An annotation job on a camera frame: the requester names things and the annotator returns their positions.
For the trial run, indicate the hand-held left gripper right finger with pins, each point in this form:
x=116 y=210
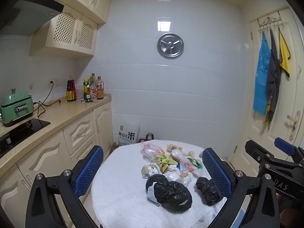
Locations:
x=217 y=173

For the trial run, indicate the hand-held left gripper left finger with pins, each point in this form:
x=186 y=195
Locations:
x=89 y=171

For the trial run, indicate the white wall switch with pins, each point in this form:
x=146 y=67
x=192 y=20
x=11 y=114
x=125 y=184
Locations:
x=31 y=85

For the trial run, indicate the round metal wall cover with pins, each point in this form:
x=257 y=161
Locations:
x=166 y=49

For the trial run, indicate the light green wrapper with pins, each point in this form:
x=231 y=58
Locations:
x=166 y=158

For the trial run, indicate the black glass cooktop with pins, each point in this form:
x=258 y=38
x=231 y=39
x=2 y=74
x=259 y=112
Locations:
x=35 y=124

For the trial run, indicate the white wall socket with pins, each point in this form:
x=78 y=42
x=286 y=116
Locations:
x=56 y=83

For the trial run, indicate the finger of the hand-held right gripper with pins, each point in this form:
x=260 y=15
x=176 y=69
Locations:
x=283 y=144
x=258 y=152

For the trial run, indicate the clear plastic bag orange print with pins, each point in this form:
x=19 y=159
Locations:
x=152 y=150

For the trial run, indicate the yellow packet with blue label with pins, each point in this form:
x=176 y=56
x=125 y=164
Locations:
x=149 y=169

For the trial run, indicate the green electric cooking pot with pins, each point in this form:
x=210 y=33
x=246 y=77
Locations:
x=16 y=109

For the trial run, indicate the grey black range hood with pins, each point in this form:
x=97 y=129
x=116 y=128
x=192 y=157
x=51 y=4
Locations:
x=28 y=14

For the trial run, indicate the metal over-door hook rack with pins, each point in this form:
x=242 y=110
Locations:
x=273 y=25

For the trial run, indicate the cream panel door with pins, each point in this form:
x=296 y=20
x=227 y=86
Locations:
x=258 y=133

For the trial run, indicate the small black plastic bag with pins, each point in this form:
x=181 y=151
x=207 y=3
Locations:
x=209 y=192

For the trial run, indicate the green yellow seasoning bottle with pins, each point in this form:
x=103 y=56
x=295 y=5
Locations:
x=86 y=87

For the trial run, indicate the brown paper gift bag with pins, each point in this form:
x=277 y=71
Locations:
x=149 y=133

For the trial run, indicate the cream upper cabinet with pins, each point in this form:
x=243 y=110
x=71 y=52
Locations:
x=95 y=0

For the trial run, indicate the clear plastic container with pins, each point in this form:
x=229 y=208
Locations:
x=79 y=94

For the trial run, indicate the small clear bag orange contents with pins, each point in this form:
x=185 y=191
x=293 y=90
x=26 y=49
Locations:
x=186 y=166

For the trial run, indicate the white towel covered round table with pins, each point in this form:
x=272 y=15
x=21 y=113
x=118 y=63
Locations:
x=118 y=194

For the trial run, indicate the white plastic bag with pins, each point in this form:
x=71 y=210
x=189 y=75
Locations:
x=175 y=177

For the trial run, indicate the red label sauce bottle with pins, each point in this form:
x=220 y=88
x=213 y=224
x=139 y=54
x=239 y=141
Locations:
x=93 y=92

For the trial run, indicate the yellow snack wrapper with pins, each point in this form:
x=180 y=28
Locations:
x=173 y=147

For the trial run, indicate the large black plastic bag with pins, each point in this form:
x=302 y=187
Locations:
x=173 y=194

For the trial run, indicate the blue apron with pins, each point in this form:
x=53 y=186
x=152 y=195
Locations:
x=261 y=76

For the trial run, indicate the cream lattice door cabinet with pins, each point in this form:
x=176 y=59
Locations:
x=64 y=28

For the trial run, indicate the pale green printed plastic bag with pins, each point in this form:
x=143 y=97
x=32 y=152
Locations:
x=197 y=162

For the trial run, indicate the grey apron with yellow trim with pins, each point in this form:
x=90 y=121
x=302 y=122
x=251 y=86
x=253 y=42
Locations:
x=273 y=80

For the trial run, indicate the small white bag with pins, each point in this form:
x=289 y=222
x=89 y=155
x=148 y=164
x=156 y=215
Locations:
x=200 y=171

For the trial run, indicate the brown dried food lump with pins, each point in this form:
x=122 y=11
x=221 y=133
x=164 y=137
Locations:
x=191 y=154

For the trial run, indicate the cream lower kitchen cabinets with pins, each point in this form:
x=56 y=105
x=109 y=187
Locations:
x=78 y=130

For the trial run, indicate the white rice sack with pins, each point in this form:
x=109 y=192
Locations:
x=128 y=135

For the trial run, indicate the yellow cloth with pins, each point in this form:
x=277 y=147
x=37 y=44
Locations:
x=285 y=57

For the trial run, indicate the white blue wrapper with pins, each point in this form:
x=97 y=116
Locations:
x=150 y=192

